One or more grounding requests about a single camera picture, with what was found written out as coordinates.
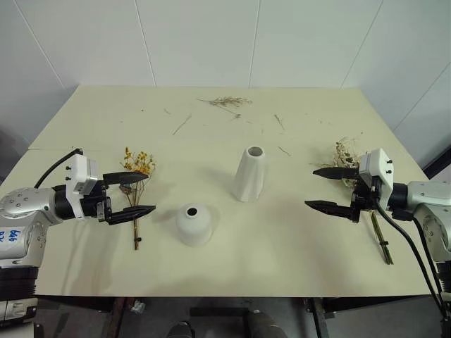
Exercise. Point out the short dried twig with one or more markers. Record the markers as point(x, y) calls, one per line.
point(284, 151)

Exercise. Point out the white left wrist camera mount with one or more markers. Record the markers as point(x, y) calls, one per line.
point(79, 169)

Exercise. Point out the long bare dried twig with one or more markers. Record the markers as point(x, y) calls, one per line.
point(182, 124)

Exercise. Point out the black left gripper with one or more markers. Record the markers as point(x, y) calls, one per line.
point(95, 206)

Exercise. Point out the dried twig sprig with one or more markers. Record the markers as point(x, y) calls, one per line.
point(225, 101)

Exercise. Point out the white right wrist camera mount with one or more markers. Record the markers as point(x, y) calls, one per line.
point(378, 165)

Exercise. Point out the yellow dried flower bunch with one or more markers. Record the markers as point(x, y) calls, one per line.
point(141, 157)

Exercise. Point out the thin branched dried twig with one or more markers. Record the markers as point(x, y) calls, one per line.
point(279, 120)

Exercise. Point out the dark rounded shape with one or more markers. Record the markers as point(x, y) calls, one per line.
point(264, 325)
point(181, 331)

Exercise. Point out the black metal table frame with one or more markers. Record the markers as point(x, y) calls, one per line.
point(352, 304)

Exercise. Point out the tall white ceramic vase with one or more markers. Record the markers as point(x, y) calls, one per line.
point(249, 176)

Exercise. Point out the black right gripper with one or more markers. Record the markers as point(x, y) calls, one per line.
point(364, 199)

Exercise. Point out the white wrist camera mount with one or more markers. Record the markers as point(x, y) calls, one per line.
point(79, 169)
point(378, 165)

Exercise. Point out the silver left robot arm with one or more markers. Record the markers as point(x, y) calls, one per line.
point(24, 206)

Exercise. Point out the rusty brown table leg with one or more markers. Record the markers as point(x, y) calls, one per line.
point(120, 317)

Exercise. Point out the brown dried flower bunch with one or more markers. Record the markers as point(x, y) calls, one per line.
point(340, 155)

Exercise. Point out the short white ceramic vase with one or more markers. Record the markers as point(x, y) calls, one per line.
point(194, 227)

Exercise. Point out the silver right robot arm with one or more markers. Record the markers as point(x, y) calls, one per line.
point(426, 197)

